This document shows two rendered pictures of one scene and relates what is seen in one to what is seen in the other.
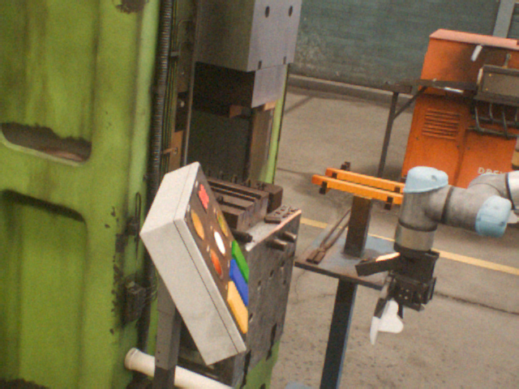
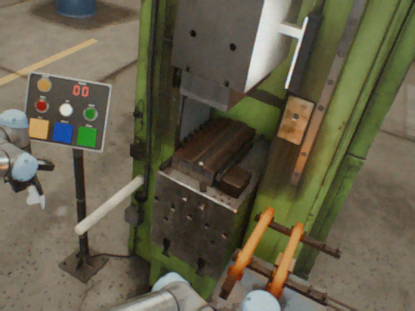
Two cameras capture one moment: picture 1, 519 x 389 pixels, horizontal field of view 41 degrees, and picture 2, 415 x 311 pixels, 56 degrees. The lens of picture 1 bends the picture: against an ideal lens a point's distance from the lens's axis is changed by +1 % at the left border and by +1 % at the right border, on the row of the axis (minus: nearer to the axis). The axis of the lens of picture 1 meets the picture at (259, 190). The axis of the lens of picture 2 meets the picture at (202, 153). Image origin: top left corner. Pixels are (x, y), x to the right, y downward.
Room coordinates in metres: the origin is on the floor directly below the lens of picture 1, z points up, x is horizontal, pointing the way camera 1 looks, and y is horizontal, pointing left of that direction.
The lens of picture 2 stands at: (1.87, -1.24, 1.96)
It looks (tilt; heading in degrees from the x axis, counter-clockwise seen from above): 36 degrees down; 92
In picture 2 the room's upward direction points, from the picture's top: 10 degrees clockwise
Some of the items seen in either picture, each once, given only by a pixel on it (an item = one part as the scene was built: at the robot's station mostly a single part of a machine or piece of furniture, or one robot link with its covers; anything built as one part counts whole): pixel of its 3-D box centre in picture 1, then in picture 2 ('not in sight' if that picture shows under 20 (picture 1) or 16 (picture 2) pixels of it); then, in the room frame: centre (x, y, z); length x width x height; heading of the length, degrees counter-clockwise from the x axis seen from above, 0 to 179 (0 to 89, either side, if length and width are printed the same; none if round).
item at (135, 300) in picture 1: (135, 301); (136, 150); (1.50, 0.27, 0.80); 0.06 x 0.03 x 0.14; 158
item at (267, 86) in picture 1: (199, 70); (230, 72); (1.88, 0.20, 1.32); 0.42 x 0.20 x 0.10; 68
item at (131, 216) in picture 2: not in sight; (134, 215); (1.51, 0.26, 0.36); 0.09 x 0.07 x 0.12; 158
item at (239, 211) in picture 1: (187, 194); (216, 146); (1.88, 0.20, 0.96); 0.42 x 0.20 x 0.09; 68
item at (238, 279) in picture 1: (237, 283); (63, 132); (1.25, 0.02, 1.01); 0.07 x 0.05 x 0.07; 3
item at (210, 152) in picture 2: (193, 181); (221, 141); (1.90, 0.20, 0.99); 0.42 x 0.05 x 0.01; 68
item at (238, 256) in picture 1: (238, 262); (87, 136); (1.35, 0.03, 1.01); 0.07 x 0.05 x 0.07; 3
